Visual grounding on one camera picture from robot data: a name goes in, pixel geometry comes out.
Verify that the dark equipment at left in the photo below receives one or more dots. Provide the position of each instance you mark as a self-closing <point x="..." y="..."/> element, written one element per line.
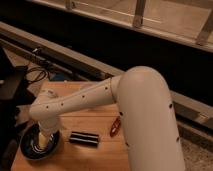
<point x="13" y="92"/>

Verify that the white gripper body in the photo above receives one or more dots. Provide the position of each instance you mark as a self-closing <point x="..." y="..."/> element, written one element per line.
<point x="47" y="129"/>

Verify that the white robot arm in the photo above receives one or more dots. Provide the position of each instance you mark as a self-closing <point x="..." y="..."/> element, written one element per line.
<point x="147" y="116"/>

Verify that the red oval object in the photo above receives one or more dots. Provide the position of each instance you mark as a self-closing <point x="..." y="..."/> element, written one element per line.
<point x="115" y="127"/>

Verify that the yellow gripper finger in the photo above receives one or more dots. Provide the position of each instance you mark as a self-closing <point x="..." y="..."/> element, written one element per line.
<point x="43" y="141"/>

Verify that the dark ceramic bowl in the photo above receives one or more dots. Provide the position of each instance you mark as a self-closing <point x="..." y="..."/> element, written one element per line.
<point x="29" y="144"/>

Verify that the black striped rectangular block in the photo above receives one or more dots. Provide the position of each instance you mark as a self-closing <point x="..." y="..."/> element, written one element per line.
<point x="84" y="138"/>

